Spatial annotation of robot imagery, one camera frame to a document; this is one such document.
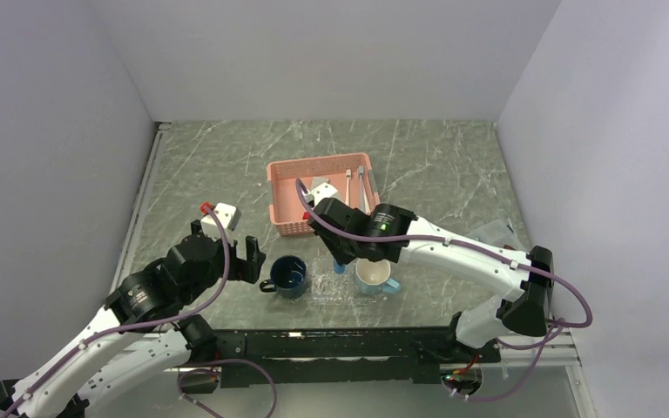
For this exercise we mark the white red-capped toothpaste tube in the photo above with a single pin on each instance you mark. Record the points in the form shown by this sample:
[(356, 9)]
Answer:
[(316, 181)]

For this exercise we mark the pink perforated plastic basket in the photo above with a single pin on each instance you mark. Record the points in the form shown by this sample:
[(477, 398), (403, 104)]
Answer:
[(287, 212)]

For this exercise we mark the dark blue mug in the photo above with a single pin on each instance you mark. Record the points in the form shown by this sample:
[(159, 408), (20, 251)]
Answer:
[(287, 278)]

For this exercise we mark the clear plastic toothbrush case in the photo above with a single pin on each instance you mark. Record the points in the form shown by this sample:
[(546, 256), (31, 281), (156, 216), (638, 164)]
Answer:
[(499, 233)]

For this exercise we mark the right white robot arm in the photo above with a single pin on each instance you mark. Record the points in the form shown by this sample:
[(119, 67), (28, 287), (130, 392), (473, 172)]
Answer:
[(521, 291)]

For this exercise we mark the black base frame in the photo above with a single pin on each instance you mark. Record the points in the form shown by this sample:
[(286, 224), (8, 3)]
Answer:
[(313, 355)]

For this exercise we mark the blue toothpaste tube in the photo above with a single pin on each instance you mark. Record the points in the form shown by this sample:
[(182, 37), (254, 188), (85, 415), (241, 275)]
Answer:
[(338, 267)]

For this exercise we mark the aluminium rail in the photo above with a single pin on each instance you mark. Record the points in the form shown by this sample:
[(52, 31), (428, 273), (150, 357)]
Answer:
[(141, 202)]

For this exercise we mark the clear textured oval tray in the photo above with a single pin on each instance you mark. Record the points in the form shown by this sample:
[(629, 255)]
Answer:
[(328, 288)]

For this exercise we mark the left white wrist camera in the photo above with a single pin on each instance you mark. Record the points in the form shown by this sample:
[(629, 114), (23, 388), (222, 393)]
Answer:
[(218, 217)]

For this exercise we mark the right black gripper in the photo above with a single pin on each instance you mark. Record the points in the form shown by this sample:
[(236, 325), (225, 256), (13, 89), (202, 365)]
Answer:
[(345, 257)]

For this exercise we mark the light blue mug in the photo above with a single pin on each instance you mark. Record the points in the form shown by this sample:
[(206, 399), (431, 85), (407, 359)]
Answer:
[(373, 277)]

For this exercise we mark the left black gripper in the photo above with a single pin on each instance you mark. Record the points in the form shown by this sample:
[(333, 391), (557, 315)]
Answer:
[(246, 269)]

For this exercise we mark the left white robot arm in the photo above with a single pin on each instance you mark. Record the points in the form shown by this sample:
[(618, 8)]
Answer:
[(139, 331)]

